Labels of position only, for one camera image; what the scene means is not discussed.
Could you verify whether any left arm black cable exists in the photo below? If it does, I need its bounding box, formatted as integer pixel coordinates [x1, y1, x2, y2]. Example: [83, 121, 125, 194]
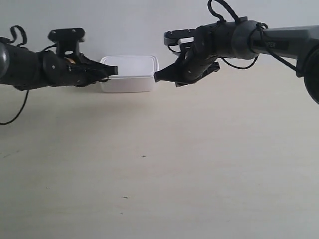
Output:
[0, 24, 58, 125]

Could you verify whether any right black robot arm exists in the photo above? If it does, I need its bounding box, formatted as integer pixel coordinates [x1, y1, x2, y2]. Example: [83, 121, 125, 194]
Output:
[154, 20, 319, 102]

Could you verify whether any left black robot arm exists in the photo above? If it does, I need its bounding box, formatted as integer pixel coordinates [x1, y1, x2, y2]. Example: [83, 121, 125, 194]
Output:
[0, 38, 118, 91]

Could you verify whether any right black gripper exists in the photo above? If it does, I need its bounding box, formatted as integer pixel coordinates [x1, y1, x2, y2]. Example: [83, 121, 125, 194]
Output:
[154, 47, 219, 87]

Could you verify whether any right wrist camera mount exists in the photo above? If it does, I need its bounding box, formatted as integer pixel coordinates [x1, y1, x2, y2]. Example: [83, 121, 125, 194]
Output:
[163, 28, 195, 56]

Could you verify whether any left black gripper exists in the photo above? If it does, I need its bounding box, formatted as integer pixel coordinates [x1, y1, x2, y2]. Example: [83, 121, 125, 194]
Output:
[64, 53, 118, 87]

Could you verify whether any white lidded plastic container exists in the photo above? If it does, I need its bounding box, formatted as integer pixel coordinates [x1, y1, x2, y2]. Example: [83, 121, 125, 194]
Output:
[100, 55, 159, 93]

